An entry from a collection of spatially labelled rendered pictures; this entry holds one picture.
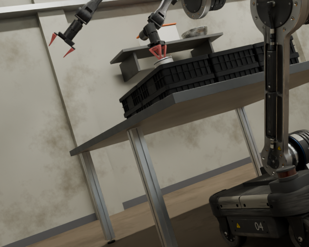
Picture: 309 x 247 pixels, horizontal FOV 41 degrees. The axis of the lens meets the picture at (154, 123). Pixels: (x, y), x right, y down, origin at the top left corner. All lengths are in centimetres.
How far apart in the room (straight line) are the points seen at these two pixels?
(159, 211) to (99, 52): 319
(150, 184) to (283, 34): 99
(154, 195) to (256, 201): 63
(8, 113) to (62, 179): 89
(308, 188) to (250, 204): 26
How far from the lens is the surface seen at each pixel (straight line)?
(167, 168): 500
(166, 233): 211
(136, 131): 209
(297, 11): 149
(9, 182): 447
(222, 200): 181
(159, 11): 235
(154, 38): 224
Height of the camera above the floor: 51
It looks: 4 degrees up
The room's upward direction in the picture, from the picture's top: 17 degrees counter-clockwise
